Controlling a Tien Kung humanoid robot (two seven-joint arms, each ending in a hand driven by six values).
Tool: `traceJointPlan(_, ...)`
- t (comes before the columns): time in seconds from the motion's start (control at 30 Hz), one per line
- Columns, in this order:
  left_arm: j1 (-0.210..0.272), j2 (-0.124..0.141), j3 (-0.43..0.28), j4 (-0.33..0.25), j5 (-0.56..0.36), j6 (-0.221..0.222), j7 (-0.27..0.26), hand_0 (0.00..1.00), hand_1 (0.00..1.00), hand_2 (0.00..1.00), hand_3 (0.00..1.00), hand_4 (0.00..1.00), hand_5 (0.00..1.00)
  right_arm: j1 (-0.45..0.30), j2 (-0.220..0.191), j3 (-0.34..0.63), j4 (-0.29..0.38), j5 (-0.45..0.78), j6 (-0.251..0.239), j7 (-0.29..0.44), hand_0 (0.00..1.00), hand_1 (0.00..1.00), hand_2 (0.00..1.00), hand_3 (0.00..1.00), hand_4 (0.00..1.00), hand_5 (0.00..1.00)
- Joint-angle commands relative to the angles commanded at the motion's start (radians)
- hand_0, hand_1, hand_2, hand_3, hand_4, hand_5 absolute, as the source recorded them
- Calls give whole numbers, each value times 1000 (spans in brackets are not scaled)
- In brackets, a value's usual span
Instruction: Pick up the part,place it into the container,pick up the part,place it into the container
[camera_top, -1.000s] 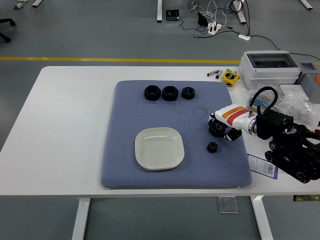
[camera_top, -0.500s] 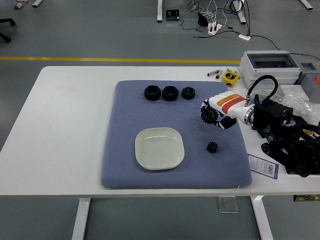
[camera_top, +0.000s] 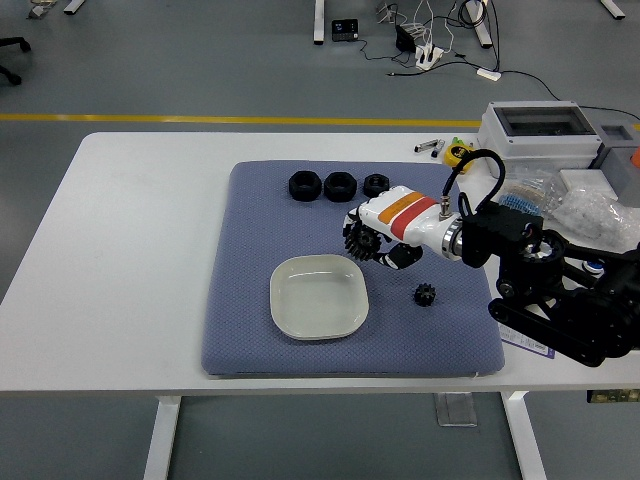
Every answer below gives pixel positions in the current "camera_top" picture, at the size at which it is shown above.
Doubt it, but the bag of white parts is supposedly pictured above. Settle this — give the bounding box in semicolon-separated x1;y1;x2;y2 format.
549;187;640;251

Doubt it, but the black office chair base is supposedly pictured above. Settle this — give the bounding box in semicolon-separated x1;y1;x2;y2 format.
0;37;32;86

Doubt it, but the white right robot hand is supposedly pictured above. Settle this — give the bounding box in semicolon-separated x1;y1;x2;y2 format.
342;185;454;271

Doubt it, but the white square dish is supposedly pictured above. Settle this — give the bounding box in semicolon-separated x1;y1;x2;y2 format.
269;253;370;342

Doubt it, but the reel of blue resistors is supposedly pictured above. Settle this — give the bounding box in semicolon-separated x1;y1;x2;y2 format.
499;182;547;217

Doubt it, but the clear plastic holder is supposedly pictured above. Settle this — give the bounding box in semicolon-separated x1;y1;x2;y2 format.
433;393;479;428

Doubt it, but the large black gear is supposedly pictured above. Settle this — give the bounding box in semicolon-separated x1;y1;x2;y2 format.
343;223;384;263

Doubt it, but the white power strip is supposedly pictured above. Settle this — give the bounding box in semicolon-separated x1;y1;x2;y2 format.
414;43;445;70

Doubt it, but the black device with screen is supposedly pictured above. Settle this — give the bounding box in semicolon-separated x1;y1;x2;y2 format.
331;18;360;43

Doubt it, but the yellow tape measure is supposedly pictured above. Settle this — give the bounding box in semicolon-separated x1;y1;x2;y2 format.
443;142;481;174

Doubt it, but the dark terminal strip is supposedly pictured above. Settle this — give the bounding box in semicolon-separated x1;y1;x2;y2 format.
586;389;640;404

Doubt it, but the small black gear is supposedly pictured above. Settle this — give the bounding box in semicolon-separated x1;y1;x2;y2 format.
413;282;438;308

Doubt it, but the clear plastic bag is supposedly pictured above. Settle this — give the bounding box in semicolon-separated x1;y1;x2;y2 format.
504;167;566;201

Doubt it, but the white box with coloured buttons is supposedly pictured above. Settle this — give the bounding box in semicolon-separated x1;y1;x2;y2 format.
564;249;609;281

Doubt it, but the white flat box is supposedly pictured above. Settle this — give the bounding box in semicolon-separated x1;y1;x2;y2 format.
558;168;617;199

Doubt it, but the small black hex nut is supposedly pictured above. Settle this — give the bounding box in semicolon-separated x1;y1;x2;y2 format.
363;173;391;200

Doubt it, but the small grey box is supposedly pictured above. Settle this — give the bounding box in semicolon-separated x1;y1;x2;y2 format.
589;122;640;201

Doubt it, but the black power adapter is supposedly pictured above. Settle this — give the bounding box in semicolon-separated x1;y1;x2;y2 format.
394;24;417;53

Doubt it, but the white card with purple edge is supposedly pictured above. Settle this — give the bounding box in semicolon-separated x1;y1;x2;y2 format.
499;327;557;361

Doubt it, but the black floor cable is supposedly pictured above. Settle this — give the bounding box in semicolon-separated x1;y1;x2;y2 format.
499;69;640;126

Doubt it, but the grey enclosure with clear lid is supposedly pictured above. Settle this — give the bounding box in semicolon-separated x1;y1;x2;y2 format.
477;100;604;180

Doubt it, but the blue-grey quilted mat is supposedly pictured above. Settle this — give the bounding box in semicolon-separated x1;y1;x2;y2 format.
200;159;506;379

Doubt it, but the large black hex nut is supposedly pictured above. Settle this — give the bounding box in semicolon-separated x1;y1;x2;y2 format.
323;171;358;203
288;170;322;202

